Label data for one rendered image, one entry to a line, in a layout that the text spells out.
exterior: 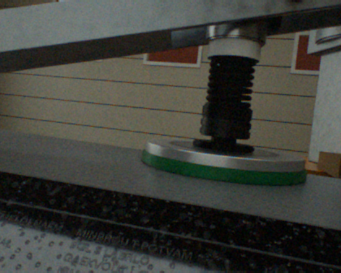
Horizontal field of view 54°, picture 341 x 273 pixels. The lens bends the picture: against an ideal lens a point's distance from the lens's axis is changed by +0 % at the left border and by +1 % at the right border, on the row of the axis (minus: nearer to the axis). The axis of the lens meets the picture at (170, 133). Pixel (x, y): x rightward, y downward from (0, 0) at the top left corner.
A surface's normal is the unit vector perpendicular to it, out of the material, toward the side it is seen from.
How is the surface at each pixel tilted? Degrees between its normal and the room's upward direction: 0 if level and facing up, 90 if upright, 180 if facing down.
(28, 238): 45
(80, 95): 90
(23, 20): 90
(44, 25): 90
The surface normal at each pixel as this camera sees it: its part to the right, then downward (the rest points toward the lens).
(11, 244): -0.11, -0.69
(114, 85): -0.27, 0.02
